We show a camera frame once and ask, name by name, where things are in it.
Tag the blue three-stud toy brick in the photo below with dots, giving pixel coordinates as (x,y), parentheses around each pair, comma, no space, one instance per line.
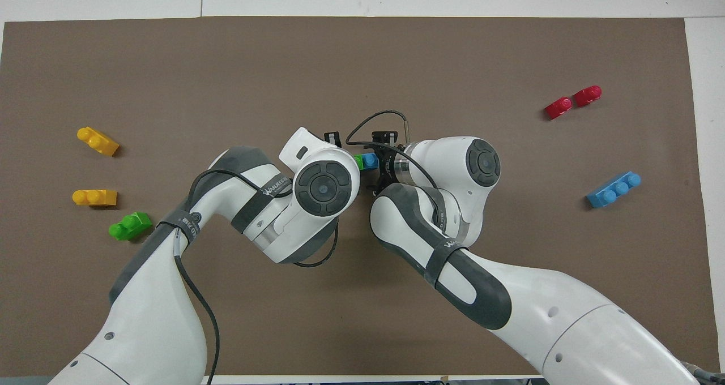
(370,161)
(613,189)

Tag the yellow two-stud toy brick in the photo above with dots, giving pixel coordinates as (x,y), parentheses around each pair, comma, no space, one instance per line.
(97,141)
(94,197)

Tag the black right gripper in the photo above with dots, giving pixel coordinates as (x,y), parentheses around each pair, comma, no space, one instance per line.
(388,164)

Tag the brown table mat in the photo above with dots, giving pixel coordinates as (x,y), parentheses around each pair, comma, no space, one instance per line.
(362,62)

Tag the green two-stud toy brick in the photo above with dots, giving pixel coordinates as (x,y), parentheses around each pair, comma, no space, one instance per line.
(131,226)
(358,161)

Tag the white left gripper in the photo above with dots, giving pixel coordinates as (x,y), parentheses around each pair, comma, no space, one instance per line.
(300,144)

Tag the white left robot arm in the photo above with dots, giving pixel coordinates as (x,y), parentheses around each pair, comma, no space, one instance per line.
(153,317)

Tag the red single-stud toy brick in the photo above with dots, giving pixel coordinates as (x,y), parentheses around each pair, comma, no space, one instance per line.
(587,95)
(558,107)

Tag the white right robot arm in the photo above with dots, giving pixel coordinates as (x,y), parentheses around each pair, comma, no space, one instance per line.
(566,317)

